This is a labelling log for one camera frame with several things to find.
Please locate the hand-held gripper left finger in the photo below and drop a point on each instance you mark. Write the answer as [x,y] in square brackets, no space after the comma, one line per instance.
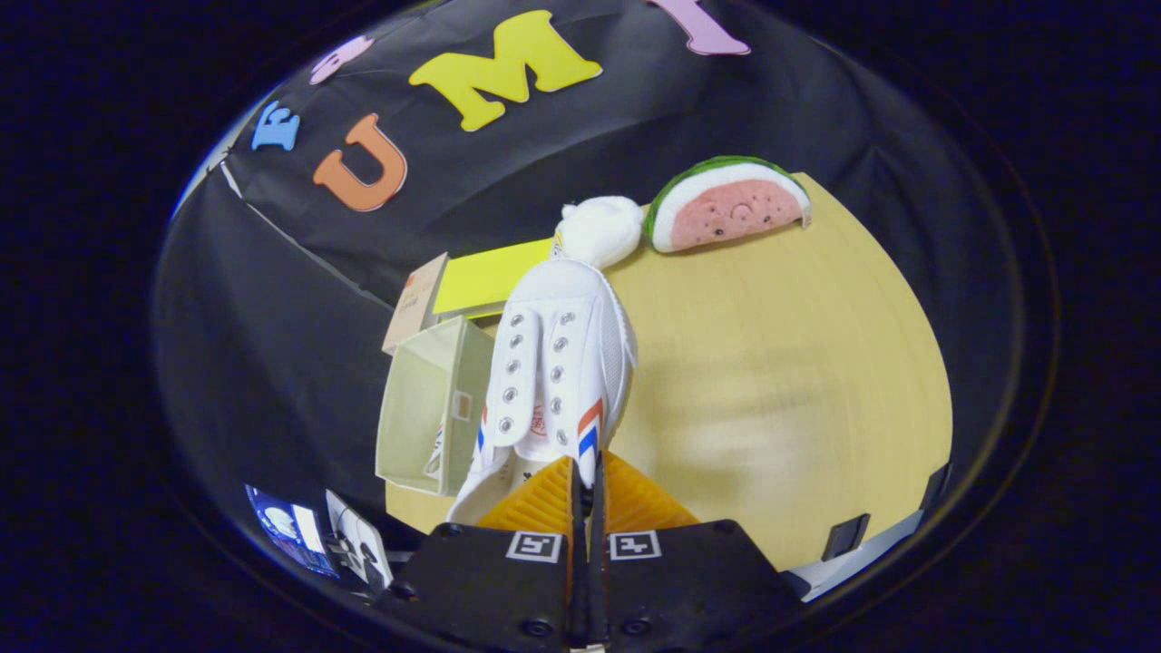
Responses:
[490,580]

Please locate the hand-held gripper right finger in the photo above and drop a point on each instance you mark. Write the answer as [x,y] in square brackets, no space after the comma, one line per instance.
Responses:
[689,580]

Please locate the grey-green fabric storage box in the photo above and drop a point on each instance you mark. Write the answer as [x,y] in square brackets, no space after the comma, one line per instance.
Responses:
[413,408]

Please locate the white and black object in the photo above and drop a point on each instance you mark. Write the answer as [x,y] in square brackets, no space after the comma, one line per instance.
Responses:
[358,544]

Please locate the black table clamp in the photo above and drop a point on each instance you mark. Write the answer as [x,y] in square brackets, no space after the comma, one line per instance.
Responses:
[845,537]
[934,490]

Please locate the blue printed card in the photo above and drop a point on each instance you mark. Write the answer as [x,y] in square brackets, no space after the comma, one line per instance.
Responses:
[286,531]

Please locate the beige book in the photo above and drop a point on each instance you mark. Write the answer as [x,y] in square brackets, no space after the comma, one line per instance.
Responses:
[419,299]

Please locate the yellow book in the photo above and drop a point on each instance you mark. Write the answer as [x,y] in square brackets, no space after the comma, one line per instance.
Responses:
[490,277]

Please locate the white plush toy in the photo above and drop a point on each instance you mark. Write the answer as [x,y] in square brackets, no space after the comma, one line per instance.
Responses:
[599,231]

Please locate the watermelon slice plush toy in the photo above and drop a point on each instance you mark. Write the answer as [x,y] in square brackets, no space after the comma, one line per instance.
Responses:
[726,209]

